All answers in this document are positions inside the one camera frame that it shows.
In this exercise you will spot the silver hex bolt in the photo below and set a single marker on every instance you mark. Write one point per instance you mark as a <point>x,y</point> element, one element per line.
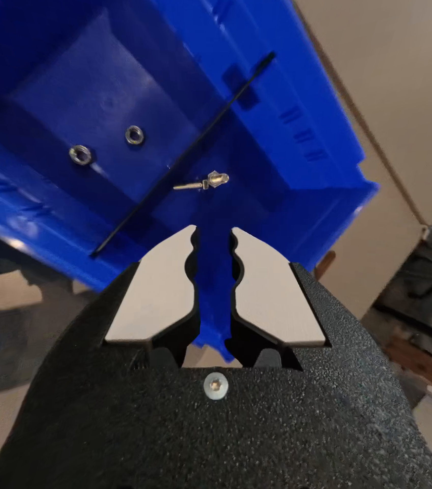
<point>216,178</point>

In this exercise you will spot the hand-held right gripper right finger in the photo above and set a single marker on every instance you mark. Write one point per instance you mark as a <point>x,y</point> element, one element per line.
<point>277,298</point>

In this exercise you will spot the blue plastic bin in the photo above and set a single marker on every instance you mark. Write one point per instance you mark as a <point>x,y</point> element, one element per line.
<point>86,76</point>

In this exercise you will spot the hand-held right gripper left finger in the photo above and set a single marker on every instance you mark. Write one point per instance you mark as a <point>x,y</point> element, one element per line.
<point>154,298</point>

